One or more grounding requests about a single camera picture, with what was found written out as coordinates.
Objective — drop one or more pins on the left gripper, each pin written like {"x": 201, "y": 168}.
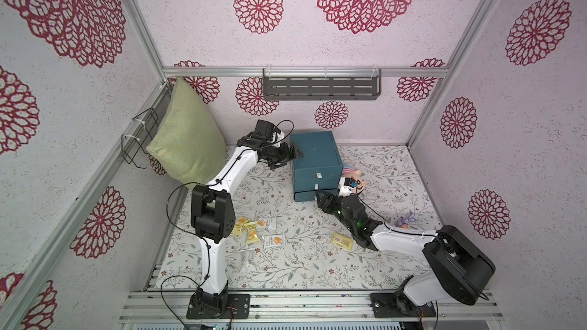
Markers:
{"x": 286, "y": 156}

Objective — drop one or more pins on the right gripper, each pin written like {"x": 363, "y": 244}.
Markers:
{"x": 333, "y": 204}

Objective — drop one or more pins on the teal drawer cabinet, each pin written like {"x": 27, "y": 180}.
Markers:
{"x": 318, "y": 165}

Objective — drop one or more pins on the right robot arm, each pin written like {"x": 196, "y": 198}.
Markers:
{"x": 458, "y": 268}

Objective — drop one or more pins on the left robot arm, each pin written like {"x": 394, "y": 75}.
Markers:
{"x": 213, "y": 219}

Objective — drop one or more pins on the cartoon face plush toy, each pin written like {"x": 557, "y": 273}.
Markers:
{"x": 348, "y": 171}

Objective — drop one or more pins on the yellow cookie packet right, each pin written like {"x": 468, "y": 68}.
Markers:
{"x": 342, "y": 242}

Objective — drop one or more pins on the yellow cookie packet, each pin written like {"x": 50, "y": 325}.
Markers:
{"x": 252, "y": 234}
{"x": 240, "y": 226}
{"x": 342, "y": 242}

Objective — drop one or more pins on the white cookie packet upper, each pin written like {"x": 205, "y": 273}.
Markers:
{"x": 267, "y": 224}

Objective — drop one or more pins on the white cookie packet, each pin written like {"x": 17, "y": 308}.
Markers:
{"x": 267, "y": 224}
{"x": 273, "y": 241}

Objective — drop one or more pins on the white cookie packet lower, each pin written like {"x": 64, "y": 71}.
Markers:
{"x": 273, "y": 241}

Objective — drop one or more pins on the small purple toy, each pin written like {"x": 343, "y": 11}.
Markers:
{"x": 406, "y": 221}

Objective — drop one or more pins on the yellow cookie packet left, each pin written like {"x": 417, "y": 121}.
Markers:
{"x": 240, "y": 226}

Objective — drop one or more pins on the green pillow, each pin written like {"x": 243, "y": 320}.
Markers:
{"x": 189, "y": 144}

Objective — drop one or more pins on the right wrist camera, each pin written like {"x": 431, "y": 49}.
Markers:
{"x": 349, "y": 186}

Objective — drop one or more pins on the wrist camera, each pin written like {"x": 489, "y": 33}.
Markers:
{"x": 267, "y": 133}
{"x": 349, "y": 186}

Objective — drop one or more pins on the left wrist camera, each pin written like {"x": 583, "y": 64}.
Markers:
{"x": 267, "y": 133}

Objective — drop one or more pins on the grey wall shelf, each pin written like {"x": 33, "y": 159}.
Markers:
{"x": 320, "y": 88}

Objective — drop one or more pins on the black wire rack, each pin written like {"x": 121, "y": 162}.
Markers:
{"x": 133, "y": 145}

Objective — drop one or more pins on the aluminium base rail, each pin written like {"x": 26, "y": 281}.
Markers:
{"x": 298, "y": 306}

